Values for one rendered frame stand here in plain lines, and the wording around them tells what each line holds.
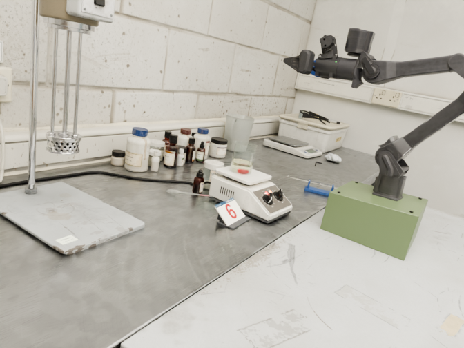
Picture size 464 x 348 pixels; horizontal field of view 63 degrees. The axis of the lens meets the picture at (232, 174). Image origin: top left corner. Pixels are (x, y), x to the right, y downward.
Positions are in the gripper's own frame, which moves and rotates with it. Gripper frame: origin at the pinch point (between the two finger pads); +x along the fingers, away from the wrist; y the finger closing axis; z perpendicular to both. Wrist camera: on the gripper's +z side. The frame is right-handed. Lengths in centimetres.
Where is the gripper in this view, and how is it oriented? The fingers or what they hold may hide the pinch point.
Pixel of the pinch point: (300, 63)
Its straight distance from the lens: 117.2
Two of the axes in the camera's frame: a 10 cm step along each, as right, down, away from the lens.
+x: -8.0, -2.7, 5.4
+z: 1.5, -9.6, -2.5
